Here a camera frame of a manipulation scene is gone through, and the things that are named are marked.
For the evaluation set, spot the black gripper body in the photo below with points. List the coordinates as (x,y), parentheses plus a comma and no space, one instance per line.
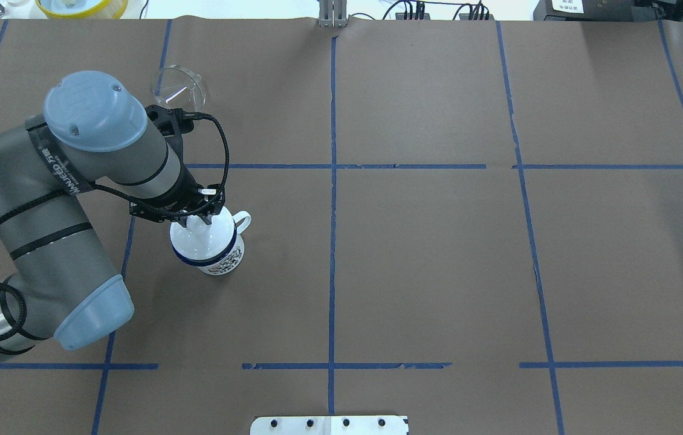
(185,192)

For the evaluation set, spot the clear plastic funnel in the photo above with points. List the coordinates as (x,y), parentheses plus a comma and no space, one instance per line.
(177,87)

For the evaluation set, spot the yellow rimmed round container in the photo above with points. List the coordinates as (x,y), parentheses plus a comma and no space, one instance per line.
(82,9)

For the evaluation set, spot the black computer box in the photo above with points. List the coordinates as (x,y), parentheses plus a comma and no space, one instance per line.
(599,11)

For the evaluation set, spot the aluminium frame post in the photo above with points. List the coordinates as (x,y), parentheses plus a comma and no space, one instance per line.
(333,14)

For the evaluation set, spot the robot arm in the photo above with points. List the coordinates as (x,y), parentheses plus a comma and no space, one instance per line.
(92,135)

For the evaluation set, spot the upper small circuit board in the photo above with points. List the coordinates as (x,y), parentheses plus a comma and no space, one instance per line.
(408,10)

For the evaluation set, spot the white enamel mug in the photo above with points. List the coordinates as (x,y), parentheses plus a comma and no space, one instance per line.
(233,259)

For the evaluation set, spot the lower small circuit board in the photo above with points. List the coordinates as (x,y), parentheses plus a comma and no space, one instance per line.
(473,12)

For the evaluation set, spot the small circuit board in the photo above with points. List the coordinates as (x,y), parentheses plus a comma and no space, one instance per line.
(408,10)
(473,12)

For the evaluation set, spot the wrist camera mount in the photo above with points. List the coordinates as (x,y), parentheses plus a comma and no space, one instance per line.
(173,124)

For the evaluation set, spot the white pedestal column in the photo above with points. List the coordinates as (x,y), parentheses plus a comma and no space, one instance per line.
(350,424)

